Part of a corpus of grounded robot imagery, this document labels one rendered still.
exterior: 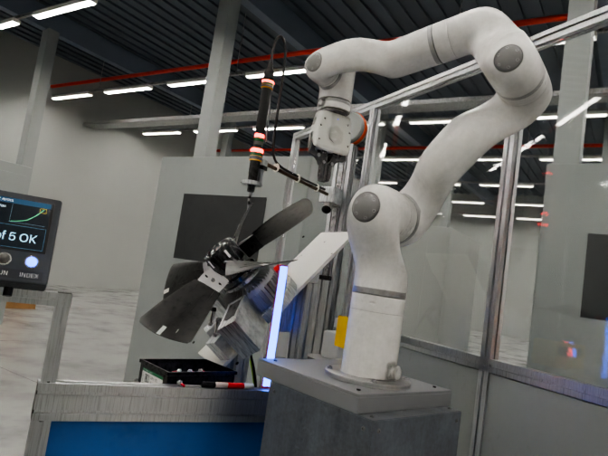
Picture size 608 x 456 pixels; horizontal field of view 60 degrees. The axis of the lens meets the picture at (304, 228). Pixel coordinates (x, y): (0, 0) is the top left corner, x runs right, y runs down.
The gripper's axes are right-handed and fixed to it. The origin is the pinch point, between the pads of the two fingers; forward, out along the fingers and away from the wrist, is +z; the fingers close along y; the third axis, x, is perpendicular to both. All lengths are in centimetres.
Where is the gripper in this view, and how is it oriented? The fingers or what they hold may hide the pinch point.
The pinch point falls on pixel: (324, 173)
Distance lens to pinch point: 132.1
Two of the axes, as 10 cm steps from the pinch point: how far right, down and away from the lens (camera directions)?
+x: -4.6, 0.2, 8.9
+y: 8.8, 1.7, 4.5
